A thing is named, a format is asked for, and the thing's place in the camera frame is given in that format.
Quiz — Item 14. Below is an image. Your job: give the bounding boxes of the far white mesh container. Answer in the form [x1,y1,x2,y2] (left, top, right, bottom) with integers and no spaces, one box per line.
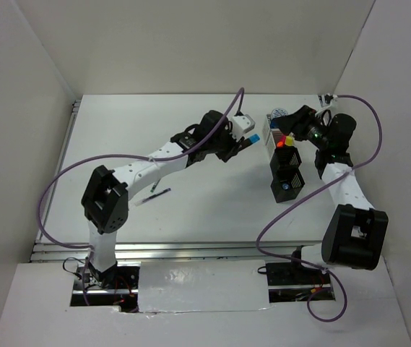
[262,113,281,143]

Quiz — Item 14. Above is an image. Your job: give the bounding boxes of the blue highlighter marker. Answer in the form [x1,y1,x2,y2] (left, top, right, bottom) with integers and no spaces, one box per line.
[241,134,260,147]

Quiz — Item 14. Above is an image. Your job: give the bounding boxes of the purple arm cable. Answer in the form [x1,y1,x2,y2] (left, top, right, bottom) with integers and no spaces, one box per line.
[255,94,383,322]
[37,87,246,307]

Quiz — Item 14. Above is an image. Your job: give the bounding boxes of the far black mesh container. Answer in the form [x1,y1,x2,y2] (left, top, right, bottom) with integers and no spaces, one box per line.
[269,146,302,174]

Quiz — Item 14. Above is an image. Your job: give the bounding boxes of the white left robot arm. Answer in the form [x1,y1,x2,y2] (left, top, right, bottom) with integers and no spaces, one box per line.
[82,111,254,288]

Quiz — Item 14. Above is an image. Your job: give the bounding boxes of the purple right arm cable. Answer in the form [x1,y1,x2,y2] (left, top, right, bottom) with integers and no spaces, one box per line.
[255,94,383,322]

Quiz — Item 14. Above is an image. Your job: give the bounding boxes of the near black mesh container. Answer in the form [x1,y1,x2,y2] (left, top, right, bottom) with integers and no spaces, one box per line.
[270,168,305,203]

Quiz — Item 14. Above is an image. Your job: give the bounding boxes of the white mesh container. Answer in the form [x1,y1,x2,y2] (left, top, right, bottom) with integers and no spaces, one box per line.
[262,113,281,143]
[265,132,287,158]

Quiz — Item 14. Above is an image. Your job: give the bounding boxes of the red wires under table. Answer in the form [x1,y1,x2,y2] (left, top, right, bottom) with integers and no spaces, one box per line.
[113,274,137,304]

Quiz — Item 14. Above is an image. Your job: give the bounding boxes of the green gel pen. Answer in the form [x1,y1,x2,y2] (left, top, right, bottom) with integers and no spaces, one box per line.
[150,179,160,193]

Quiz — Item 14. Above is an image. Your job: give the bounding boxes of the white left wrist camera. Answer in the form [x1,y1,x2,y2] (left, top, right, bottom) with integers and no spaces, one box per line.
[230,114,256,140]

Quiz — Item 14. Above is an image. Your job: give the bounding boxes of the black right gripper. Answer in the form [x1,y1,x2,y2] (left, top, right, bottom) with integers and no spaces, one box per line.
[272,105,331,149]

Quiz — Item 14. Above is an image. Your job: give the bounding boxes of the yellow highlighter marker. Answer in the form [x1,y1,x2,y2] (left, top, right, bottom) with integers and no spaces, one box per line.
[285,136,295,146]

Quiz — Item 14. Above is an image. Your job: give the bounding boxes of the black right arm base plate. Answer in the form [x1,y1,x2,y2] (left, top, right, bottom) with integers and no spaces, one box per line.
[257,262,331,288]

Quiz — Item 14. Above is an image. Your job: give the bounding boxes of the near white mesh container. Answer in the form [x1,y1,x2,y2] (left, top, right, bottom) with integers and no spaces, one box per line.
[265,132,287,158]

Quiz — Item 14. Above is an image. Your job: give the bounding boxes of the black mesh container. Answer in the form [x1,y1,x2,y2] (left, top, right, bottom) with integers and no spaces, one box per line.
[270,168,305,203]
[269,146,302,174]

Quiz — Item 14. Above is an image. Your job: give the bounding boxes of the aluminium table edge rail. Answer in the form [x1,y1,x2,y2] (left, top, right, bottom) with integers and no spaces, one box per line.
[30,241,321,261]

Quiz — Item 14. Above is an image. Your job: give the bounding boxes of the purple gel pen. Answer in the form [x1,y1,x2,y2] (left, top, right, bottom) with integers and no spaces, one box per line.
[134,188,171,207]

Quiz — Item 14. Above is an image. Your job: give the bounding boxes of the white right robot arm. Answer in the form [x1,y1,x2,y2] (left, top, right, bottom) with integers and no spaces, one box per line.
[273,106,389,283]

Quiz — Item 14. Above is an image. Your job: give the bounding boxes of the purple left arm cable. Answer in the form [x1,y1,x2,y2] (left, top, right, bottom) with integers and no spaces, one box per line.
[37,87,246,307]

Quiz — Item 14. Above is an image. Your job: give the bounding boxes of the white foil cover sheet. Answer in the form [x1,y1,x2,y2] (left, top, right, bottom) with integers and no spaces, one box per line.
[138,260,270,313]

